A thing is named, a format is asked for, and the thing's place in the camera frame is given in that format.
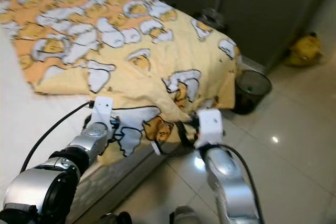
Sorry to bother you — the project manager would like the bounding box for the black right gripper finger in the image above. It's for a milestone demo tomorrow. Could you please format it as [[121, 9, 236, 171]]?
[[175, 121, 195, 149]]

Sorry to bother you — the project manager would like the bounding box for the yellow cartoon print duvet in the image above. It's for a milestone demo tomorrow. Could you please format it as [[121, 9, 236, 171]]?
[[0, 0, 239, 164]]

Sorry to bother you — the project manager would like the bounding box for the black mesh waste bin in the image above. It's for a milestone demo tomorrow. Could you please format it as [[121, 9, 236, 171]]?
[[234, 69, 272, 115]]

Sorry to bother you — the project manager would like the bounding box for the beige quilted mattress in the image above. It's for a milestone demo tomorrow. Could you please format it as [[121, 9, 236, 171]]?
[[68, 145, 169, 222]]

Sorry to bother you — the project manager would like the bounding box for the black robot left foot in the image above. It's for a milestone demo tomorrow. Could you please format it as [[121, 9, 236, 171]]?
[[100, 211, 132, 224]]

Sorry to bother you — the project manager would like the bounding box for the black bag with plastic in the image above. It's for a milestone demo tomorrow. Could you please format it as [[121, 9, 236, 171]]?
[[194, 8, 226, 29]]

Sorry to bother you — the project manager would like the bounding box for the grey wardrobe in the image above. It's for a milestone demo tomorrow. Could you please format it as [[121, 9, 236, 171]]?
[[163, 0, 331, 72]]

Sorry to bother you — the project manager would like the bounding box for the white quilted bed sheet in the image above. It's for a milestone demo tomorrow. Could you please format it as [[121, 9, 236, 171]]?
[[0, 30, 100, 204]]

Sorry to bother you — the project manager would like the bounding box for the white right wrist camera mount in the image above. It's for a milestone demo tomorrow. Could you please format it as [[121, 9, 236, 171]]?
[[194, 109, 224, 148]]

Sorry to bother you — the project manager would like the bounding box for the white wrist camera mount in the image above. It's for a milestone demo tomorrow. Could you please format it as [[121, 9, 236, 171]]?
[[92, 97, 114, 126], [194, 109, 224, 148]]

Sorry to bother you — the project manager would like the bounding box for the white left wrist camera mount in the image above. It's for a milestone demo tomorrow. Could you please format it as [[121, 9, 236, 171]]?
[[92, 97, 114, 126]]

